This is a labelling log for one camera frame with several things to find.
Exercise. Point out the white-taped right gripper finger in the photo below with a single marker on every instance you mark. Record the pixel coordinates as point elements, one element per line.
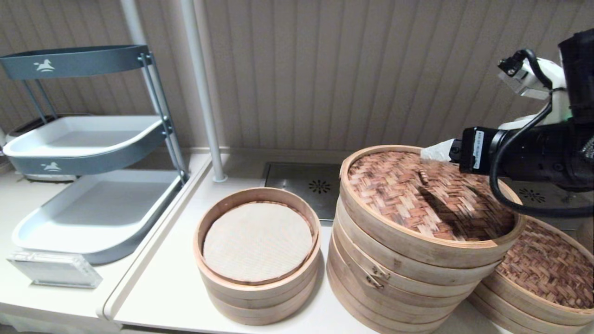
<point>443,146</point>
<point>441,157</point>

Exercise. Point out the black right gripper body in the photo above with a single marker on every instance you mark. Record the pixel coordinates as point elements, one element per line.
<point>464,157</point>

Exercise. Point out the light woven bamboo steamer lid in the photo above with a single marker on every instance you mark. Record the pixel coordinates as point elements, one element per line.
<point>403,195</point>

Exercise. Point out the dark woven bamboo steamer lid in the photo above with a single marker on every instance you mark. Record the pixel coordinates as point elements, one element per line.
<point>547,269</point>

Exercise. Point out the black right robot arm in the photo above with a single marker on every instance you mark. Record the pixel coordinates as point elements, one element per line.
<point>547,153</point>

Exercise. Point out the beige cloth steamer liner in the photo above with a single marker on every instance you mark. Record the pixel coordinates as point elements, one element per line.
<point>257,243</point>

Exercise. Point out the thick white pole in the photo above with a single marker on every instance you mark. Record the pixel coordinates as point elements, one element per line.
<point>204,102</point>

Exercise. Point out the thin white pole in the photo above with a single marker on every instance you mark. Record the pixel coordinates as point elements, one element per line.
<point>132,23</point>

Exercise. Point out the white-lined grey rack tray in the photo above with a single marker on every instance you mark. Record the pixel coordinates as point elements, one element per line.
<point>83,139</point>
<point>102,208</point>

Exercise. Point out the clear acrylic warning sign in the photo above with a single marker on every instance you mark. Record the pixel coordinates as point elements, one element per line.
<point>51,271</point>

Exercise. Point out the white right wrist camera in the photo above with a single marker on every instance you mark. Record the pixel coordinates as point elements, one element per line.
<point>529,83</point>

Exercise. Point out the dark grey tiered rack frame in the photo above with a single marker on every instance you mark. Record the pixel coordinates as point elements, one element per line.
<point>83,60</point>

